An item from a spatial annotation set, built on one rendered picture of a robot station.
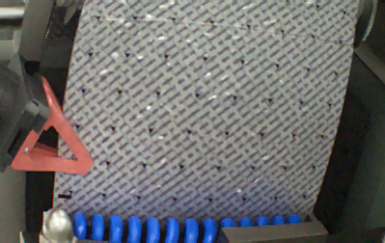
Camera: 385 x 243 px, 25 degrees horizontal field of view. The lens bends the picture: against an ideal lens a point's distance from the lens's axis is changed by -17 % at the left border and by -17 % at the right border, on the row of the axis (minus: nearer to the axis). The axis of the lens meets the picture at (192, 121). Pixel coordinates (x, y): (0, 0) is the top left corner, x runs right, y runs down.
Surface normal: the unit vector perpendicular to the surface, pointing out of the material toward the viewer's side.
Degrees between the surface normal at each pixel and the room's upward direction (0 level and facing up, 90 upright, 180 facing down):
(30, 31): 90
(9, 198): 90
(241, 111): 91
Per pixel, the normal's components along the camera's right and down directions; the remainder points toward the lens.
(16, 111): -0.73, -0.46
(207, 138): 0.29, 0.46
